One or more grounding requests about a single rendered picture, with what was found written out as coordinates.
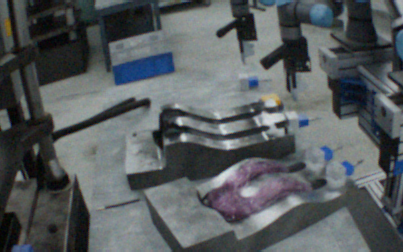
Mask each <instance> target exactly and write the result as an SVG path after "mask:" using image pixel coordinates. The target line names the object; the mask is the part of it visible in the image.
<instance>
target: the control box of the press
mask: <svg viewBox="0 0 403 252"><path fill-rule="evenodd" d="M8 15H9V14H8V9H7V1H6V0H0V55H2V54H4V53H6V52H9V51H11V50H12V49H13V48H14V44H13V43H14V42H13V39H12V37H13V36H12V33H11V27H10V21H9V20H10V19H9V16H8ZM23 94H24V91H23V87H22V82H21V78H20V74H19V69H18V70H16V71H14V72H13V73H11V74H10V75H8V76H7V77H5V78H4V79H3V81H2V82H1V83H0V111H1V110H4V109H6V111H7V115H8V119H9V123H10V125H11V127H12V126H14V125H15V124H18V123H20V122H22V121H24V120H25V116H24V111H23V109H22V104H21V100H20V99H21V98H22V95H23ZM1 131H2V128H1V125H0V132H1ZM23 157H24V158H23V159H22V162H23V164H22V163H21V165H20V168H19V171H21V174H22V176H23V179H25V180H28V179H35V178H36V177H35V174H36V166H35V163H36V152H35V151H34V148H33V147H32V148H31V149H30V150H28V151H27V152H26V153H25V154H24V156H23ZM24 169H25V171H26V173H25V171H24ZM26 175H27V177H28V179H27V177H26Z"/></svg>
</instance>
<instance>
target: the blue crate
mask: <svg viewBox="0 0 403 252"><path fill-rule="evenodd" d="M112 67H113V70H112V71H113V75H114V78H115V85H117V86H118V85H121V84H126V83H130V82H134V81H139V80H142V79H147V78H152V77H156V76H160V75H164V74H169V73H174V72H175V66H174V61H173V56H172V51H169V52H165V53H160V54H157V55H154V56H151V57H147V58H142V59H138V60H133V61H129V62H125V63H121V64H116V65H115V66H112Z"/></svg>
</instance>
